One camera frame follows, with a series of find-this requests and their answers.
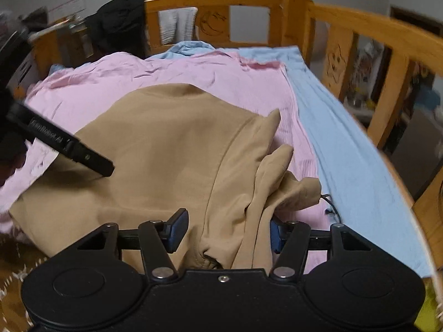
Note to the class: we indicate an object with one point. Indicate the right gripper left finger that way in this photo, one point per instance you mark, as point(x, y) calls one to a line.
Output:
point(158, 239)

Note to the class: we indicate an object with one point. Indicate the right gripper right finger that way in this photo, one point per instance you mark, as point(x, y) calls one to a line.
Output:
point(290, 241)

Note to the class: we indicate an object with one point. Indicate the tan hooded zip jacket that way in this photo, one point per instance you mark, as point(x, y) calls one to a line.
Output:
point(173, 146)

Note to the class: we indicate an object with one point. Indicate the light blue bed sheet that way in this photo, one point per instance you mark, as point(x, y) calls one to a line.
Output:
point(326, 141)

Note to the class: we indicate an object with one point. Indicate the brown PF patterned blanket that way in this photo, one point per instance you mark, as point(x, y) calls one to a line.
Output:
point(17, 261)

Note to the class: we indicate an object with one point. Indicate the pink shirt on bed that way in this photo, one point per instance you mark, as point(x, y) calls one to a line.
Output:
point(217, 134)

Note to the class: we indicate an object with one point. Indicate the white grey knit cloth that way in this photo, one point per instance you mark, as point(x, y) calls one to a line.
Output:
point(177, 25)

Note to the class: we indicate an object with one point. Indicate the dark framed portrait picture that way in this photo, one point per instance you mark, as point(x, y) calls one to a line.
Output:
point(418, 20)

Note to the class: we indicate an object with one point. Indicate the black coat on rail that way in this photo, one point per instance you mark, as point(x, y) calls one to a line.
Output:
point(119, 26)

